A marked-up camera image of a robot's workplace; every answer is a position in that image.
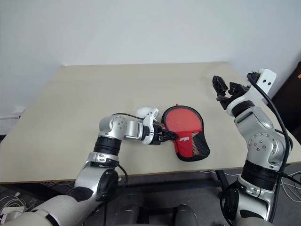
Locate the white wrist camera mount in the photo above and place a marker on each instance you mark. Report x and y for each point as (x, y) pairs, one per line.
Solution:
(263, 81)
(148, 117)

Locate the red table tennis paddle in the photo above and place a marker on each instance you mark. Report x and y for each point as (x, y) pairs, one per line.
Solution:
(181, 120)

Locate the dark rounded shape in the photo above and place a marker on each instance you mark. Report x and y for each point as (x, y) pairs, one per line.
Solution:
(185, 215)

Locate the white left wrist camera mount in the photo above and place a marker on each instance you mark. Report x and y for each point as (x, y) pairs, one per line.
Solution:
(148, 117)

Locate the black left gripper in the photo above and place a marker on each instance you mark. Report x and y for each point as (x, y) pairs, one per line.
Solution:
(156, 137)

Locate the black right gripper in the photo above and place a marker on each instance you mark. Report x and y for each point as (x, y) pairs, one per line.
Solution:
(229, 96)

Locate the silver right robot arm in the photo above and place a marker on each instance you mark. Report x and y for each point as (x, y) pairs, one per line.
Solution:
(261, 141)

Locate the black table leg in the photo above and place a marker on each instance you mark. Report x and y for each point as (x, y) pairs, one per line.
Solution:
(223, 182)

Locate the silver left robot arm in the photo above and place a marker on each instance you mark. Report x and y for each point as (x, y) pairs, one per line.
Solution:
(110, 126)

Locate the red black paddle case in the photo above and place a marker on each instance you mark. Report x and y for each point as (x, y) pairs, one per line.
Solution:
(188, 141)

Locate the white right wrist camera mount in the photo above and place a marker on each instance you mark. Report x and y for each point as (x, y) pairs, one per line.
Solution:
(263, 81)

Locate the black box with orange mark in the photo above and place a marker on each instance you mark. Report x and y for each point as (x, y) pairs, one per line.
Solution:
(288, 91)

